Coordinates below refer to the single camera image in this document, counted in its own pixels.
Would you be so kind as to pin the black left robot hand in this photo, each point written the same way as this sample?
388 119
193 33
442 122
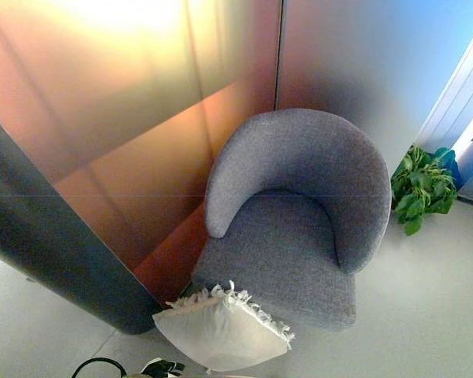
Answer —
163 368

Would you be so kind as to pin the white fringed pillow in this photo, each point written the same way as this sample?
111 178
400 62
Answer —
217 334

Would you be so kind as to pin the grey fabric tub armchair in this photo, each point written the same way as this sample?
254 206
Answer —
284 244

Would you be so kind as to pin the green leafy houseplant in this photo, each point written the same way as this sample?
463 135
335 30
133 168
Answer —
418 193

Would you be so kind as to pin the dark plant pot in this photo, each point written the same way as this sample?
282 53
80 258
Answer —
447 159

